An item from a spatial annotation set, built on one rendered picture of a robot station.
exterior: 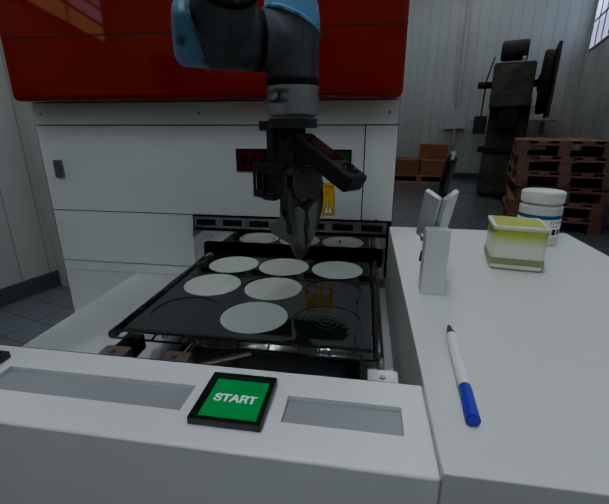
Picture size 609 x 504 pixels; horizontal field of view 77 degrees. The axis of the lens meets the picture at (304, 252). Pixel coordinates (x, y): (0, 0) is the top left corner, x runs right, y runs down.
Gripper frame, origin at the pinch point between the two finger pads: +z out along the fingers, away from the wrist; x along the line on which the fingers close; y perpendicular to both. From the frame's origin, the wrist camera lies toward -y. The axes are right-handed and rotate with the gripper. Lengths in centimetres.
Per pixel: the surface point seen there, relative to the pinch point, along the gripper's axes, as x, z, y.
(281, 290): 0.0, 7.9, 4.8
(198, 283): 6.3, 8.1, 19.0
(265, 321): 9.7, 8.1, -0.2
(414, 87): -889, -108, 336
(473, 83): -916, -111, 212
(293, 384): 24.8, 2.0, -17.2
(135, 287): 4.6, 16.1, 44.4
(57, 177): 7, -7, 68
